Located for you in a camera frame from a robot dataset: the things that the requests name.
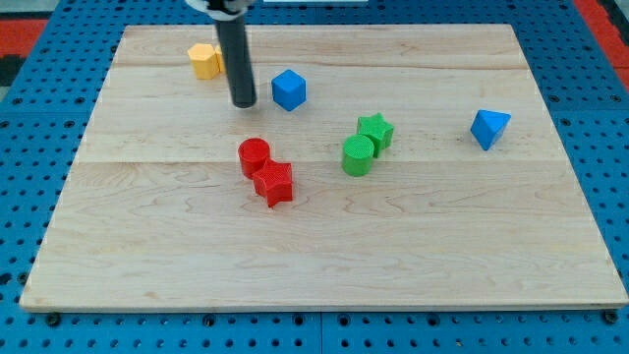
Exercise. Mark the green cylinder block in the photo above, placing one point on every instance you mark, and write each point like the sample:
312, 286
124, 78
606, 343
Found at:
357, 155

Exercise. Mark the yellow block behind rod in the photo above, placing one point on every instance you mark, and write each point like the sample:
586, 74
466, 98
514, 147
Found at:
219, 59

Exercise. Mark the red star block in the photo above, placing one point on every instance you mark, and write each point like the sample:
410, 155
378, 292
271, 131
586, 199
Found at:
274, 182

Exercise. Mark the red cylinder block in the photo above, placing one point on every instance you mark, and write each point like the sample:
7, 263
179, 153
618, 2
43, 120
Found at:
253, 153

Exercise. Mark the blue cube block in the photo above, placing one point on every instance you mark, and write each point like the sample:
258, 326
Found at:
289, 90

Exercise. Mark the yellow hexagon block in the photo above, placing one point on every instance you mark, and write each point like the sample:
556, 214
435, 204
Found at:
204, 61

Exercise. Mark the wooden board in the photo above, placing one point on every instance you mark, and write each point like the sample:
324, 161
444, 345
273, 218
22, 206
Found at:
156, 215

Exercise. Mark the green star block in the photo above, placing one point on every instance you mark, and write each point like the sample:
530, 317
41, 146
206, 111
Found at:
378, 130

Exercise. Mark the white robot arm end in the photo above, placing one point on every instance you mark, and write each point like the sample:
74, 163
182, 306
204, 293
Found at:
221, 10

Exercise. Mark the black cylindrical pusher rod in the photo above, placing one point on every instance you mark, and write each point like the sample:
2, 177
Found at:
233, 40

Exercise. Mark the blue triangle block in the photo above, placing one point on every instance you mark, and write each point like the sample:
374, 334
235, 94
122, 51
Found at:
488, 127

